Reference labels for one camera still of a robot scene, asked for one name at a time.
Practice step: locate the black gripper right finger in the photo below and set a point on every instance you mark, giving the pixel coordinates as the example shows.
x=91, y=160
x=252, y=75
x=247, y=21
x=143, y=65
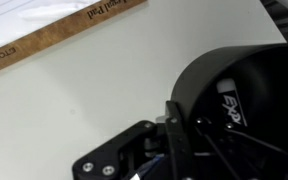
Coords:
x=245, y=156

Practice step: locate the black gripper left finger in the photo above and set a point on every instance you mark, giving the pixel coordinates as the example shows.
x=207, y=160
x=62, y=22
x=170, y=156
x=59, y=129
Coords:
x=179, y=148

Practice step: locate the black mug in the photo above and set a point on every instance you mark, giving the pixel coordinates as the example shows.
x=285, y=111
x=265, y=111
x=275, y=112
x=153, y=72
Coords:
x=260, y=73

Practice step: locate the black dry erase marker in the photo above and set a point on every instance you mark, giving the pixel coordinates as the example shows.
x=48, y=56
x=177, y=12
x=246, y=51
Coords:
x=230, y=101

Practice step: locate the white legal pad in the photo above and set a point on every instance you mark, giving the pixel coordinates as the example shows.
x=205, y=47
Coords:
x=30, y=26

